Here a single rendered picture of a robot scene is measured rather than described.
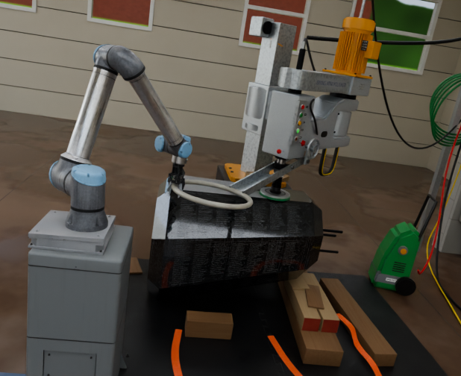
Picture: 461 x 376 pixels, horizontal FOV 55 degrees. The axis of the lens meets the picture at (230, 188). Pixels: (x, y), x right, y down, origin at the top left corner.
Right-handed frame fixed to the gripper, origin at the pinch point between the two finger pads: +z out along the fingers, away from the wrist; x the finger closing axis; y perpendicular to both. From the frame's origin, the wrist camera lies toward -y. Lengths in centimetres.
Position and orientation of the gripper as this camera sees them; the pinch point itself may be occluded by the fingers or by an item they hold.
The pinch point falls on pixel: (174, 194)
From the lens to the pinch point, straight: 270.6
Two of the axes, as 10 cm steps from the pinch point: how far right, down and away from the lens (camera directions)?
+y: -2.1, 2.1, -9.6
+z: -1.9, 9.5, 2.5
